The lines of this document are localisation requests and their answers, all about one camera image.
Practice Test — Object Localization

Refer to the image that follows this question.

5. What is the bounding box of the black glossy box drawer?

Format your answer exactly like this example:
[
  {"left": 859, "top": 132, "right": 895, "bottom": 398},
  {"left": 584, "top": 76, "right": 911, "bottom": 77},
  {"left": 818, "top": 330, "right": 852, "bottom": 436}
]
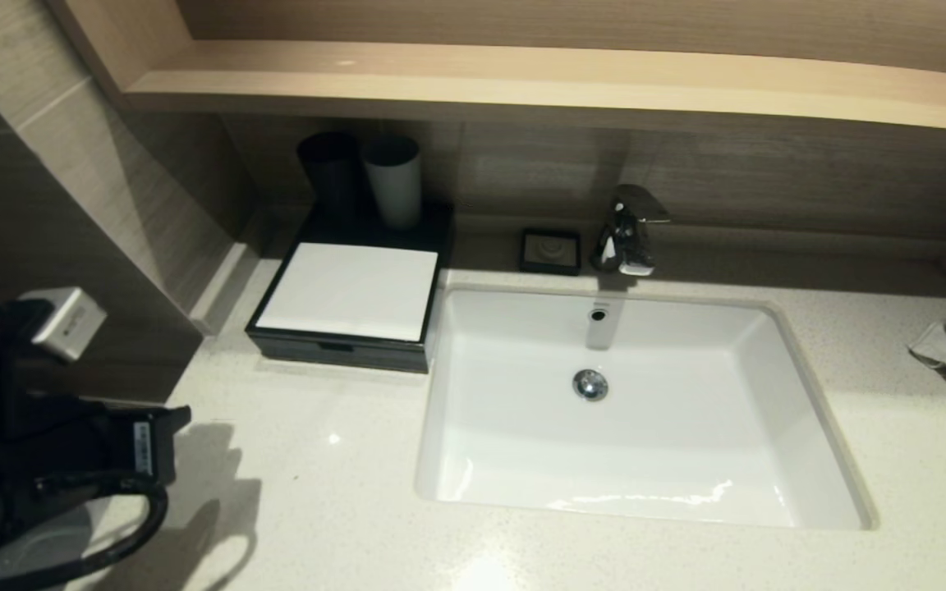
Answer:
[{"left": 247, "top": 328, "right": 430, "bottom": 375}]

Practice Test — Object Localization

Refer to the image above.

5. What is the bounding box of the black plastic cup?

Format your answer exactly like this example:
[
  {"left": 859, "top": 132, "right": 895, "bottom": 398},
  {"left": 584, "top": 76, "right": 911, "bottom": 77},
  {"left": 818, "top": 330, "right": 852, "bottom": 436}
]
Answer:
[{"left": 295, "top": 133, "right": 361, "bottom": 222}]

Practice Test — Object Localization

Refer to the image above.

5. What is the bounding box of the black tray with white liner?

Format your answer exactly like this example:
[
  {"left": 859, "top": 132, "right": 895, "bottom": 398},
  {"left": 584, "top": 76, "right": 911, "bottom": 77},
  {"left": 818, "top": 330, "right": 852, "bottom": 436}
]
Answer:
[{"left": 245, "top": 201, "right": 455, "bottom": 354}]

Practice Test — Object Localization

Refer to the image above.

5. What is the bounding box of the grey plastic cup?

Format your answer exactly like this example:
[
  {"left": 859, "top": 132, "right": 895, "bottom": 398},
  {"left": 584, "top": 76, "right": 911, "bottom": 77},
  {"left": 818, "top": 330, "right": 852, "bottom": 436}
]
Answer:
[{"left": 362, "top": 135, "right": 424, "bottom": 231}]

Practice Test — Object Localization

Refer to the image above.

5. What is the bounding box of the black square soap dish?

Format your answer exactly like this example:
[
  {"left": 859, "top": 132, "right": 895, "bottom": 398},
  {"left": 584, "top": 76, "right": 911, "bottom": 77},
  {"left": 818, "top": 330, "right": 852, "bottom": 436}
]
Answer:
[{"left": 520, "top": 230, "right": 582, "bottom": 277}]

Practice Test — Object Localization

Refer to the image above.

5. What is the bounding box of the chrome sink drain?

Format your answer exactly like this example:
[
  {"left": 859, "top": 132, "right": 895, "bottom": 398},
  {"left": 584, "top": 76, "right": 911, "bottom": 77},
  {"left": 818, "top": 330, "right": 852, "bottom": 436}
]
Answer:
[{"left": 572, "top": 369, "right": 610, "bottom": 403}]

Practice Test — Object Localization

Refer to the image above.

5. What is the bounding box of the chrome sink faucet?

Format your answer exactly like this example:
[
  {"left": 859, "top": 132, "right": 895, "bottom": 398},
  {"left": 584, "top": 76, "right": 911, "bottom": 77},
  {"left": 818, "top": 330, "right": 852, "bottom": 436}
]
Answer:
[{"left": 590, "top": 186, "right": 673, "bottom": 278}]

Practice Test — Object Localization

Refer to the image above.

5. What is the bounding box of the white ceramic sink basin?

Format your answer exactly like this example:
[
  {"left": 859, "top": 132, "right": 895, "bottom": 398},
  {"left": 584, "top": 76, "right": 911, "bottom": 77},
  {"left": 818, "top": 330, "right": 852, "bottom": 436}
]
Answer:
[{"left": 416, "top": 283, "right": 880, "bottom": 533}]

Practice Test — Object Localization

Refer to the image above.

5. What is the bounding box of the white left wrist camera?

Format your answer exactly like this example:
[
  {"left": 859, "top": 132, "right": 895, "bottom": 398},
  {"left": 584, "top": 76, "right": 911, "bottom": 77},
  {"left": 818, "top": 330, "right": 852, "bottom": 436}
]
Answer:
[{"left": 23, "top": 286, "right": 108, "bottom": 364}]

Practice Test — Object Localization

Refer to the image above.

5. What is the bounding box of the light wooden wall shelf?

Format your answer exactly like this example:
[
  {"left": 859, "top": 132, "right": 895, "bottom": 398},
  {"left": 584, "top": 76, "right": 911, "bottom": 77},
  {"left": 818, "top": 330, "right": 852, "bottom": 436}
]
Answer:
[{"left": 46, "top": 0, "right": 946, "bottom": 136}]

